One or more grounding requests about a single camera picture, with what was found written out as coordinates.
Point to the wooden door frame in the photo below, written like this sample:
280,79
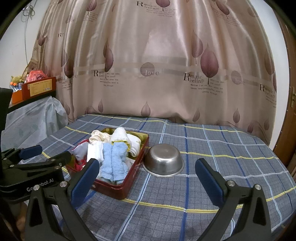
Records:
285,145

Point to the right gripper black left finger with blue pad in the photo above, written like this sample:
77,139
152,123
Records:
41,222

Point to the red plastic bag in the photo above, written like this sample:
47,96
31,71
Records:
35,75

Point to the white cloth in tin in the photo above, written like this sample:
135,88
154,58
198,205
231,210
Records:
135,145

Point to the orange box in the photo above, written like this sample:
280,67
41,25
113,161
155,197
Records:
17,97

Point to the beige leaf print curtain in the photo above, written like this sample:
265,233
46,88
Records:
204,62

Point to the red white satin cloth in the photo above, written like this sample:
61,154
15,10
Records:
80,155

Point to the white towel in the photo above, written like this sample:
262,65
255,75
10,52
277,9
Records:
95,151

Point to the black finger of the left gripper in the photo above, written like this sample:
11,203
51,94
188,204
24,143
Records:
58,161

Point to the steel bowl upside down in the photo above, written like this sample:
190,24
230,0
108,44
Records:
163,160

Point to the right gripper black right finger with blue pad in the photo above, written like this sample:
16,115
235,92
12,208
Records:
253,222

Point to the clear plastic cover sheet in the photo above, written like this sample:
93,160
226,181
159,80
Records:
30,124

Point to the red gold toffee tin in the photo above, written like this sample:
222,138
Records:
121,191

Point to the light blue fluffy towel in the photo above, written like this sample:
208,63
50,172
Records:
114,168

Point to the cream white socks bundle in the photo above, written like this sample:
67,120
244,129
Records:
97,135

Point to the small white cloth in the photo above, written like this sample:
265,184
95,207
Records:
120,135

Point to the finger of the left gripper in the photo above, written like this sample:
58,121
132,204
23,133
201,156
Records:
17,155

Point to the red yellow cardboard box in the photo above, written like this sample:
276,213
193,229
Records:
38,87

